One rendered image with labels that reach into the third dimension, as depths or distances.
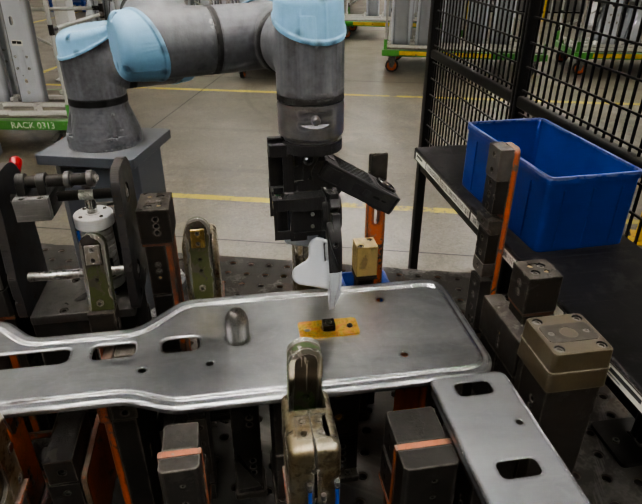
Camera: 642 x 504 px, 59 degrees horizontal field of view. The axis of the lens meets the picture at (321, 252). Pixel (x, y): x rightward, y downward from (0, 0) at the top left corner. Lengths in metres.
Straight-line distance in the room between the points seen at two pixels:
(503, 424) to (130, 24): 0.59
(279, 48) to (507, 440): 0.49
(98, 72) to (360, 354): 0.76
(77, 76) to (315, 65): 0.70
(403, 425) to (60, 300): 0.59
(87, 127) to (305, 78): 0.70
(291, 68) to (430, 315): 0.41
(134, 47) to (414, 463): 0.53
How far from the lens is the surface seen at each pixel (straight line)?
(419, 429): 0.70
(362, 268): 0.89
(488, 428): 0.69
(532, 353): 0.76
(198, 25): 0.67
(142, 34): 0.65
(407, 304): 0.86
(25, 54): 5.16
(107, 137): 1.23
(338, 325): 0.81
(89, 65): 1.21
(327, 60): 0.62
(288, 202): 0.66
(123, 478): 0.90
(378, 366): 0.75
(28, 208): 0.91
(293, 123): 0.63
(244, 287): 1.46
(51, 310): 0.99
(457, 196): 1.17
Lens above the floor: 1.48
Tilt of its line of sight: 29 degrees down
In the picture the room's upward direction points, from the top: straight up
